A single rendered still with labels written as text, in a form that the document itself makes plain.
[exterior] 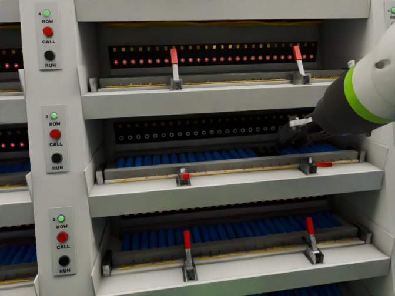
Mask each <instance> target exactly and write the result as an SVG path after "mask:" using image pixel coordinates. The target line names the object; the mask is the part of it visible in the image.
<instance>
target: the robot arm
mask: <svg viewBox="0 0 395 296"><path fill-rule="evenodd" d="M347 64H348V67H349V68H348V70H346V71H345V72H344V73H342V74H341V75H340V77H339V78H337V79H336V80H335V81H334V82H333V83H331V84H330V85H329V86H328V88H327V89H326V91H325V93H324V96H323V97H322V98H321V99H320V100H319V101H318V103H317V105H316V107H315V110H314V112H312V113H309V114H308V115H306V116H305V118H304V119H300V120H299V118H298V117H297V118H296V117H295V116H291V117H289V121H288V122H287V123H286V124H285V125H284V126H283V127H282V128H281V129H279V130H278V131H277V132H278V138H277V146H278V150H279V151H282V150H284V149H285V148H287V147H289V146H291V145H293V148H294V150H297V149H299V148H301V147H303V146H305V145H307V144H309V143H311V142H312V144H318V139H320V138H321V139H322V140H326V139H327V138H330V137H332V136H346V135H348V134H364V133H365V135H366V137H370V136H371V132H372V130H374V129H377V128H379V127H382V126H384V125H387V124H389V123H391V122H394V121H395V23H393V24H392V25H391V26H390V27H389V28H388V30H387V31H385V33H384V34H383V36H382V37H381V38H380V40H379V41H378V43H377V44H376V45H375V47H374V48H373V49H372V50H371V51H370V52H369V53H368V54H367V55H366V56H365V57H364V58H363V59H361V60H360V61H359V62H357V63H356V64H355V62H354V60H351V61H350V62H348V63H347Z"/></svg>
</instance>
